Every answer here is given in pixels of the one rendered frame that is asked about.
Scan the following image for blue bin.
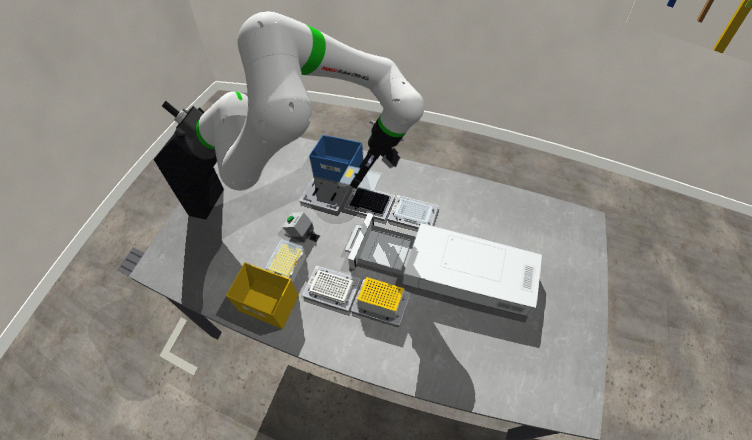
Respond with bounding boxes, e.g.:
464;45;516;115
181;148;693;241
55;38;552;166
309;135;363;182

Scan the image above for yellow bin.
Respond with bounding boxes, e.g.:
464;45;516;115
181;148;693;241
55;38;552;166
226;263;299;329

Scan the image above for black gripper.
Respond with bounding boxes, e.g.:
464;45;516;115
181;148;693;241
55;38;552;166
349;135;392;189

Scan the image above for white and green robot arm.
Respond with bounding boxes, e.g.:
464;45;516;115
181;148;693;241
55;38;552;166
162;12;424;191

